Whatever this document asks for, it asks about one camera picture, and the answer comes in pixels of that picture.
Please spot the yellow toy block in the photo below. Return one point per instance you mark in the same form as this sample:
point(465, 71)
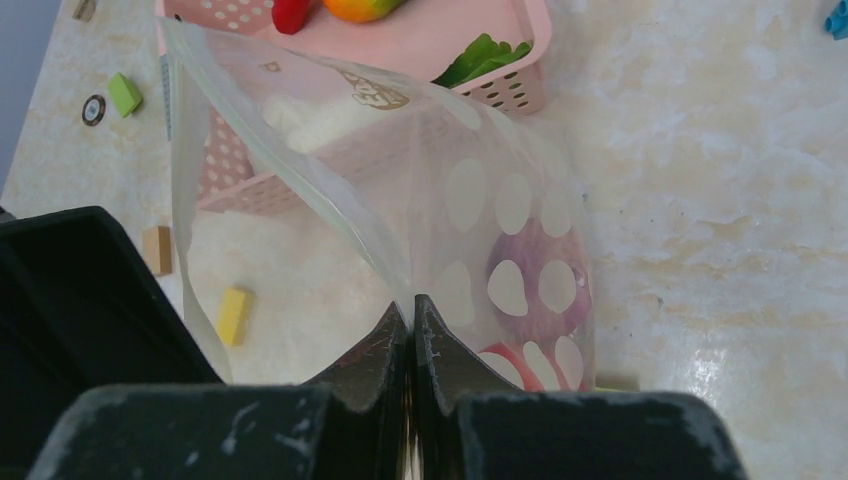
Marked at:
point(234, 312)

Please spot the red apple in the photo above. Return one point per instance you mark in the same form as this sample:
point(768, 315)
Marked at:
point(561, 366)

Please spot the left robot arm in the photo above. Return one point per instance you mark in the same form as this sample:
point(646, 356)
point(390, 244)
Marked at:
point(80, 309)

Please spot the green toy brick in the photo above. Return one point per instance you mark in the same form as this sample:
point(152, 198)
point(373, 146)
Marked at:
point(614, 390)

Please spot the purple onion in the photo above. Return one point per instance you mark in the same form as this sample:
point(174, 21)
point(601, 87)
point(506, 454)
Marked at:
point(539, 285)

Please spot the white radish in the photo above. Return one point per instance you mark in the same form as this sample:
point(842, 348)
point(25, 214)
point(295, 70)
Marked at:
point(305, 126)

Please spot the pink plastic basket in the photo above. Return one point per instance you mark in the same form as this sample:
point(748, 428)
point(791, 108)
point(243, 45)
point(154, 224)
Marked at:
point(356, 63)

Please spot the brown wooden block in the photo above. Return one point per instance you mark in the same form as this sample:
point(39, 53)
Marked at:
point(157, 251)

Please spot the clear dotted zip top bag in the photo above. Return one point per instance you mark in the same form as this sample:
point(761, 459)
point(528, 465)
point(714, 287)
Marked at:
point(412, 205)

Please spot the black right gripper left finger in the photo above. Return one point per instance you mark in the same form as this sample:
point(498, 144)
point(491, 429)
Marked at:
point(344, 423)

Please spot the green orange mango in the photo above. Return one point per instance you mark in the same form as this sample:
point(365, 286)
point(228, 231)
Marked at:
point(361, 11)

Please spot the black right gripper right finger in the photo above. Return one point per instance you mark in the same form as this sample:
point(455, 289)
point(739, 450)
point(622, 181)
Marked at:
point(473, 424)

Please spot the green leafy vegetable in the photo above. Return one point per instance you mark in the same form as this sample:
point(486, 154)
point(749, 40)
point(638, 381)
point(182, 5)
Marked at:
point(481, 56)

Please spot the green rectangular block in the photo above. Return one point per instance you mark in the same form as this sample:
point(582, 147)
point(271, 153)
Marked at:
point(125, 94)

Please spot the blue toy block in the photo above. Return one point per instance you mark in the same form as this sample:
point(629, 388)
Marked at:
point(835, 23)

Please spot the red chili pepper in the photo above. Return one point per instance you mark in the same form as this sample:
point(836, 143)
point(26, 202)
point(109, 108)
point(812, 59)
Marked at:
point(289, 16)

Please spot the small round token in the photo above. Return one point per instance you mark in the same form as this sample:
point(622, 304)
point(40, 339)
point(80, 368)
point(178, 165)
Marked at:
point(93, 110)

